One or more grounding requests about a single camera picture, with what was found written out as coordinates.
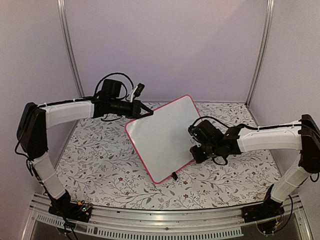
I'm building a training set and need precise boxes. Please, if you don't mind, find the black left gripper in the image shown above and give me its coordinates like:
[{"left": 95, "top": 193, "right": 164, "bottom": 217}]
[{"left": 110, "top": 99, "right": 154, "bottom": 120}]

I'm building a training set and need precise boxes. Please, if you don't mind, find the pink framed whiteboard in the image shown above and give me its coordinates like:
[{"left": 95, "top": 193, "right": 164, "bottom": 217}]
[{"left": 125, "top": 95, "right": 200, "bottom": 184}]

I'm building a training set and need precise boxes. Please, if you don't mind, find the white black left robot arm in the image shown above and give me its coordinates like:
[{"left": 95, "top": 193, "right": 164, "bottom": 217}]
[{"left": 14, "top": 78, "right": 153, "bottom": 217}]

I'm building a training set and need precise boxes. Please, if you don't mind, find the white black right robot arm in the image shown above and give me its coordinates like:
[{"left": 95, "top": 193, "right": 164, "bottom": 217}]
[{"left": 188, "top": 114, "right": 320, "bottom": 218}]

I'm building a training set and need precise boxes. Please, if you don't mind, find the black whiteboard foot clip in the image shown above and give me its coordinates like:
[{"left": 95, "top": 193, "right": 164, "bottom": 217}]
[{"left": 171, "top": 172, "right": 179, "bottom": 181}]

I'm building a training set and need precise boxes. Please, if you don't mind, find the floral patterned table mat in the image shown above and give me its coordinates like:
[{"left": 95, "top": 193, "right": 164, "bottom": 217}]
[{"left": 49, "top": 101, "right": 283, "bottom": 210}]

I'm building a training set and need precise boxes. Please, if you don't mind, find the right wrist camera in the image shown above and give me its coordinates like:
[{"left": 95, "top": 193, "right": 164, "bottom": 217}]
[{"left": 187, "top": 125, "right": 201, "bottom": 147}]

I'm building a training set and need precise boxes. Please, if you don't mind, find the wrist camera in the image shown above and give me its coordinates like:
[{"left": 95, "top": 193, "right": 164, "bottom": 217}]
[
  {"left": 125, "top": 83, "right": 145, "bottom": 103},
  {"left": 187, "top": 125, "right": 201, "bottom": 147}
]

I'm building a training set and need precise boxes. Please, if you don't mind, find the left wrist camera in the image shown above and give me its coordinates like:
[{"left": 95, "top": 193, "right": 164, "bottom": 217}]
[{"left": 125, "top": 83, "right": 145, "bottom": 103}]

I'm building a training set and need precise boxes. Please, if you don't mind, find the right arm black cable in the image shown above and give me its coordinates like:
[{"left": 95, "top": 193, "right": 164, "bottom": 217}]
[{"left": 192, "top": 116, "right": 320, "bottom": 183}]

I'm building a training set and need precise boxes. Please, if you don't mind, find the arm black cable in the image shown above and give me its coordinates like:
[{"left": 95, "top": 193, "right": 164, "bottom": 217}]
[
  {"left": 192, "top": 116, "right": 320, "bottom": 183},
  {"left": 92, "top": 73, "right": 133, "bottom": 101}
]

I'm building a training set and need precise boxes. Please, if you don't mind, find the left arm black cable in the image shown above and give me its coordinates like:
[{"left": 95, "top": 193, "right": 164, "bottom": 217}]
[{"left": 92, "top": 73, "right": 133, "bottom": 101}]

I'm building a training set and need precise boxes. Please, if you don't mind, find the aluminium front rail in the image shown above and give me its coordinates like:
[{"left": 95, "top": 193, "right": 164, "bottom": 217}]
[{"left": 22, "top": 193, "right": 315, "bottom": 240}]

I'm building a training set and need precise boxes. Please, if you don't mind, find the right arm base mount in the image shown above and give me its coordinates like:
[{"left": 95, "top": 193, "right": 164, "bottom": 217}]
[{"left": 241, "top": 198, "right": 285, "bottom": 223}]

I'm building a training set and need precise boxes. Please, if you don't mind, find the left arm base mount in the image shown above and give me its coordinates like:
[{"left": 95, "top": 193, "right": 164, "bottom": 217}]
[{"left": 48, "top": 200, "right": 93, "bottom": 223}]

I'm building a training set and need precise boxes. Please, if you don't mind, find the left aluminium corner post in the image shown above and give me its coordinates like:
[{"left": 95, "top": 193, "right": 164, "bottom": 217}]
[{"left": 56, "top": 0, "right": 85, "bottom": 97}]

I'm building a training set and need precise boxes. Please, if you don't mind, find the aluminium corner post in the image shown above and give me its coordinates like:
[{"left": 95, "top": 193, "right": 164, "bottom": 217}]
[
  {"left": 245, "top": 0, "right": 275, "bottom": 108},
  {"left": 56, "top": 0, "right": 85, "bottom": 97}
]

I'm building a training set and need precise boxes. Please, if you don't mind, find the right aluminium corner post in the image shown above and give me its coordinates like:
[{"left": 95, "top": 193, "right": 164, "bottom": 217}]
[{"left": 245, "top": 0, "right": 275, "bottom": 108}]

